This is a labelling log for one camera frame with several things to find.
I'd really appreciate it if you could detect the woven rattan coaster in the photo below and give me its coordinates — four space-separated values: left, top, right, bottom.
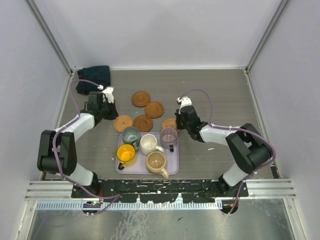
162 118 179 132
113 115 133 133

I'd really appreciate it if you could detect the purple transparent mug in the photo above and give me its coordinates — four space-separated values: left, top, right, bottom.
159 126 178 153

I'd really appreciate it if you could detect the brown wooden coaster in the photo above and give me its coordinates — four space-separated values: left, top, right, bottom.
131 91 151 108
133 115 153 133
144 101 165 119

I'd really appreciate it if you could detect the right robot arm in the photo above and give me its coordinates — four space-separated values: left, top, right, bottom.
175 105 276 197

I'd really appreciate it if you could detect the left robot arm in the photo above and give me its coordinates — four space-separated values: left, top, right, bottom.
37 87 119 199

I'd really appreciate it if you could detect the dark blue folded cloth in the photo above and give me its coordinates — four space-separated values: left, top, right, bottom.
76 65 111 95

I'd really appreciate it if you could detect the grey-green ceramic mug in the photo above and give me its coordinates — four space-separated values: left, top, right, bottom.
122 126 142 149

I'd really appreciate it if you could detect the white ceramic mug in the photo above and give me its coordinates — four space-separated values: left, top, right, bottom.
139 134 165 155

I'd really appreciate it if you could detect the beige ceramic mug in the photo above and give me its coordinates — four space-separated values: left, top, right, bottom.
145 151 170 179

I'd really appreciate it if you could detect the lavender plastic tray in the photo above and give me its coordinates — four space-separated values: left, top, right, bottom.
114 132 181 175

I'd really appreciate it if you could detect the yellow transparent mug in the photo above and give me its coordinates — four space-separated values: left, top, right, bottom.
116 144 137 171

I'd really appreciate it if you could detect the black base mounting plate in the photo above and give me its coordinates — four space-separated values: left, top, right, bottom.
71 178 250 204

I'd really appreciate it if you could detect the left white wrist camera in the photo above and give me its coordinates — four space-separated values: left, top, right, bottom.
97 85 115 104

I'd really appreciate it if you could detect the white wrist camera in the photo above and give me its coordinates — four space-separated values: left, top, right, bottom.
97 85 115 104
176 96 192 108

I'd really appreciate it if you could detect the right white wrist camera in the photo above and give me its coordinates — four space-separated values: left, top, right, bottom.
176 96 192 108

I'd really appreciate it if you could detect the slotted cable duct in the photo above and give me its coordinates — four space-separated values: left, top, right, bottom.
35 201 223 211

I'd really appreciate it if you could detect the aluminium front rail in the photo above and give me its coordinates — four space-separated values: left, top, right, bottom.
25 178 296 200

